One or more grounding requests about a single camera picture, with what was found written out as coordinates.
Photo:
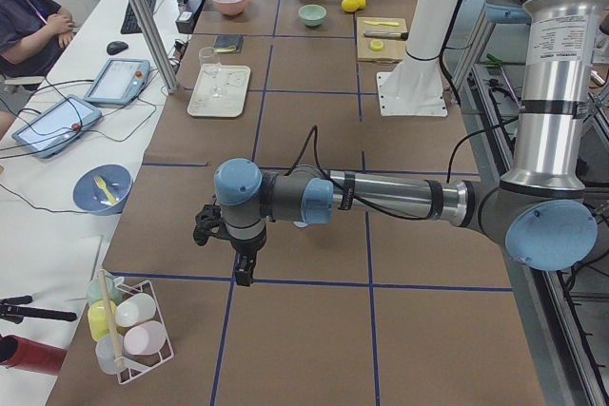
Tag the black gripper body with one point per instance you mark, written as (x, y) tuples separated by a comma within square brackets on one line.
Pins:
[(245, 248)]

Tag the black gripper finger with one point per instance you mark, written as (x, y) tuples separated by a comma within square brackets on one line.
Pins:
[(240, 271), (250, 268)]

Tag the green bowl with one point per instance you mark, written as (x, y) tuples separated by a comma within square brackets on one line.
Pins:
[(312, 15)]

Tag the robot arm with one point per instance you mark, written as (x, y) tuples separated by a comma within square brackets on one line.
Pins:
[(535, 212)]

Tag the blue bowl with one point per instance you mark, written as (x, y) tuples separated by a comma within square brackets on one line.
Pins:
[(88, 197)]

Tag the white cup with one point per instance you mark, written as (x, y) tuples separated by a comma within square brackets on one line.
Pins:
[(136, 309)]

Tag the pink cup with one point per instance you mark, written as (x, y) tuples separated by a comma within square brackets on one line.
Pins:
[(146, 338)]

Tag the green cup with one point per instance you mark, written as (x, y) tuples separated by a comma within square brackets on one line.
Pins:
[(94, 292)]

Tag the yellow cup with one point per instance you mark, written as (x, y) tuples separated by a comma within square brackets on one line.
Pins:
[(97, 320)]

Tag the clear cup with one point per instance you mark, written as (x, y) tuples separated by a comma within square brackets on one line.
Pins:
[(104, 352)]

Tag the white bear tray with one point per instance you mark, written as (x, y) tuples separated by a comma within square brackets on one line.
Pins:
[(234, 80)]

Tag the yellow plastic fork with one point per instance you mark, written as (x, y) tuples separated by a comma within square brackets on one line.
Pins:
[(103, 186)]

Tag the clear wine glass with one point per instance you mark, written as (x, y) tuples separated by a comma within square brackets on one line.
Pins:
[(210, 64)]

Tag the far teach pendant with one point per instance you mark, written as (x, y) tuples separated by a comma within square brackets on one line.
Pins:
[(119, 82)]

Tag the teach pendant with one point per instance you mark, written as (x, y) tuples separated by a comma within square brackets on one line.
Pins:
[(119, 82), (57, 127)]

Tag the near teach pendant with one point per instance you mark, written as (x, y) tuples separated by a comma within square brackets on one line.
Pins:
[(57, 127)]

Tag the black tripod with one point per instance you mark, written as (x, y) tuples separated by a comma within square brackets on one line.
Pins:
[(16, 309)]

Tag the black power box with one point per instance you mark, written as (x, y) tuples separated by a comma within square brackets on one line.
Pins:
[(189, 15)]

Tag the lemon half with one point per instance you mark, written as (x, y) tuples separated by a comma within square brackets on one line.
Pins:
[(376, 45)]

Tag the black computer mouse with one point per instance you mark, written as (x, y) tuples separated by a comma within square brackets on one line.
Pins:
[(116, 47)]

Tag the red bottle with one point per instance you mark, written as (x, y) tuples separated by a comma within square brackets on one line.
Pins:
[(29, 355)]

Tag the wooden cutting board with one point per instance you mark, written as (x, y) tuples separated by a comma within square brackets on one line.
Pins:
[(393, 51)]

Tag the metal muddler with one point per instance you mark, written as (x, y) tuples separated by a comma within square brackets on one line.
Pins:
[(389, 35)]

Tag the yellow plastic knife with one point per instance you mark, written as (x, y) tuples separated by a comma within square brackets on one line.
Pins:
[(381, 23)]

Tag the seated person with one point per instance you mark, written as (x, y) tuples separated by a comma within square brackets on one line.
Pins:
[(34, 34)]

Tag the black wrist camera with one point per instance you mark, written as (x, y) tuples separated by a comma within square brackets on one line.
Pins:
[(209, 224)]

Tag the white wire cup rack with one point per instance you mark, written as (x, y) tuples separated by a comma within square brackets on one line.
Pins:
[(132, 367)]

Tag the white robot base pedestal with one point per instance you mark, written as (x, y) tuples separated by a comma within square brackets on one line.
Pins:
[(414, 87)]

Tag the aluminium frame post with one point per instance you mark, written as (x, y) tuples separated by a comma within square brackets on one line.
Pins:
[(155, 43)]

